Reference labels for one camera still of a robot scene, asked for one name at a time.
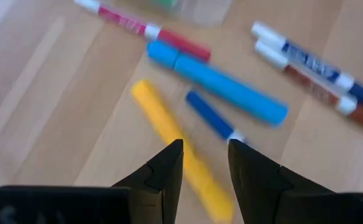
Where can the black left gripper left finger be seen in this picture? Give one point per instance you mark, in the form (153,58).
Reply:
(60,205)

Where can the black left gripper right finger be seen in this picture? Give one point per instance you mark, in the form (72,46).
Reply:
(293,205)

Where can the brown dry-erase marker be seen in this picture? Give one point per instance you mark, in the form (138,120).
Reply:
(312,87)

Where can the blue dry-erase marker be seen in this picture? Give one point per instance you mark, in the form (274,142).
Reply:
(212,116)
(312,62)

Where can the yellow highlighter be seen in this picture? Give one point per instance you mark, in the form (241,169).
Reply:
(159,118)

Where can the thick blue highlighter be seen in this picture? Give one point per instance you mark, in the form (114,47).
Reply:
(225,87)

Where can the red dry-erase marker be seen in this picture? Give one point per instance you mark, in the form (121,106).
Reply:
(175,39)

